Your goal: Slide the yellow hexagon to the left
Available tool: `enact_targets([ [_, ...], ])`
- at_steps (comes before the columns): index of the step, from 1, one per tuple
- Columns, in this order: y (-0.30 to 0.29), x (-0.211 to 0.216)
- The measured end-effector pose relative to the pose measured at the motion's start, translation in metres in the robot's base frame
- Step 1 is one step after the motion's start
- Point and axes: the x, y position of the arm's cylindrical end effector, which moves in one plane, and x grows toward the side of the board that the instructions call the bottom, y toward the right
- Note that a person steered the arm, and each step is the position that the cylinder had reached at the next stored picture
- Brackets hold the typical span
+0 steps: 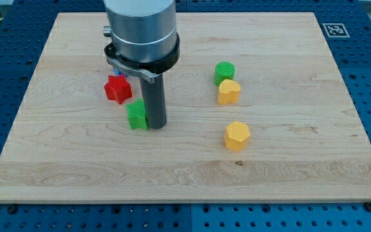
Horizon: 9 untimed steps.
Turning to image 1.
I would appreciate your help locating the white fiducial marker tag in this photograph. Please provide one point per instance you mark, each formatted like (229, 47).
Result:
(335, 30)

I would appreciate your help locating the green cylinder block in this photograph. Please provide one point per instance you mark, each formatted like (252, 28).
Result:
(222, 71)

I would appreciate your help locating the red star block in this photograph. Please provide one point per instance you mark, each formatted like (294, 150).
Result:
(118, 88)

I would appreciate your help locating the wooden board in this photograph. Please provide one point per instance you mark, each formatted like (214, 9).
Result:
(70, 145)

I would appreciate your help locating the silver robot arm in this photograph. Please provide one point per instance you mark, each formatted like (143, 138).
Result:
(144, 44)

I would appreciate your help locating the green star block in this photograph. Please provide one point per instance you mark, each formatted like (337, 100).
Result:
(136, 115)

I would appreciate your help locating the yellow hexagon block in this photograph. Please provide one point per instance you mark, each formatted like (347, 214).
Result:
(237, 136)

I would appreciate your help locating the yellow heart block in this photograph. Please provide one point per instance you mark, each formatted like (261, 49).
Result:
(228, 92)

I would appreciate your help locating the blue block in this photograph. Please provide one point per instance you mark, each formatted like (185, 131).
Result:
(117, 73)

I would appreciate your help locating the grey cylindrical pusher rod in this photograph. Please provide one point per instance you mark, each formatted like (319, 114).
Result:
(154, 102)

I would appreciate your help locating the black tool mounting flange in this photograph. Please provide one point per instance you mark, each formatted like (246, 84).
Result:
(147, 71)

